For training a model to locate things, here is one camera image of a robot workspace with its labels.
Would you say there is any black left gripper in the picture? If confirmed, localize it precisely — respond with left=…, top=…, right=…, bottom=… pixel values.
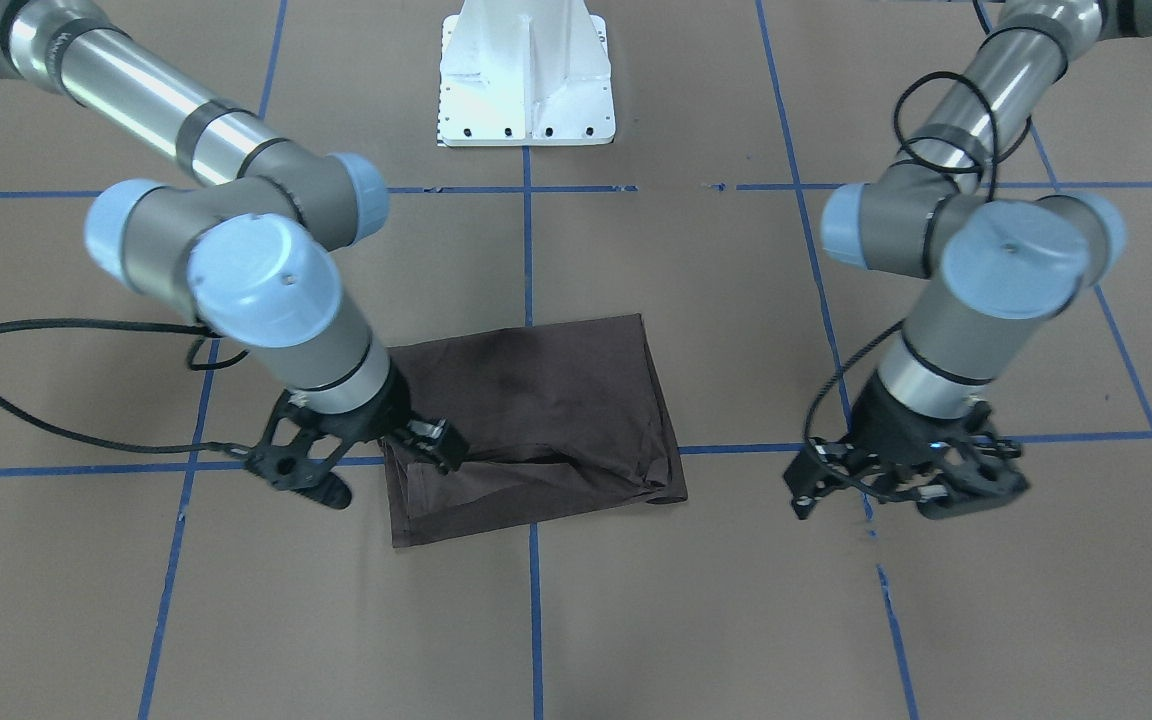
left=783, top=372, right=967, bottom=520

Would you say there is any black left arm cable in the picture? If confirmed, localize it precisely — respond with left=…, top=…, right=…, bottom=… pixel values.
left=802, top=70, right=1037, bottom=471

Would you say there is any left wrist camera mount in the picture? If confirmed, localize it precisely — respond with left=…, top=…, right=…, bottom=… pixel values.
left=915, top=400, right=1030, bottom=520

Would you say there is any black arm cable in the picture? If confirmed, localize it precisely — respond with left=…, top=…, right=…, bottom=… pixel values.
left=802, top=70, right=1037, bottom=471
left=0, top=318, right=267, bottom=458

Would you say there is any dark brown t-shirt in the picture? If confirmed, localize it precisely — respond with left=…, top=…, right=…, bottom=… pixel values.
left=381, top=314, right=689, bottom=550

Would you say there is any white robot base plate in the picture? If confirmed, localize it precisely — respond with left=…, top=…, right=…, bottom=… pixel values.
left=435, top=1, right=617, bottom=149

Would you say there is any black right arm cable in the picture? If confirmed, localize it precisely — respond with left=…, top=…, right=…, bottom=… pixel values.
left=0, top=318, right=267, bottom=458

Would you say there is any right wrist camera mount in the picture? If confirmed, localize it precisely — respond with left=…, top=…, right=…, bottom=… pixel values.
left=241, top=389, right=356, bottom=510

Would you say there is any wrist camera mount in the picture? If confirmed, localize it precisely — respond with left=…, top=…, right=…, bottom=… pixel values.
left=241, top=389, right=356, bottom=510
left=915, top=400, right=1030, bottom=520

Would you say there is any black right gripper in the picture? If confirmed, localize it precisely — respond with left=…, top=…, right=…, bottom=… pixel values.
left=317, top=366, right=467, bottom=473

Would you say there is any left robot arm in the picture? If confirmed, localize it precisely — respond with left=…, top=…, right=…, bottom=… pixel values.
left=783, top=1, right=1152, bottom=520

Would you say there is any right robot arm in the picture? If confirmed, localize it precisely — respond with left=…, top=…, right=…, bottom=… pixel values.
left=0, top=1, right=467, bottom=488

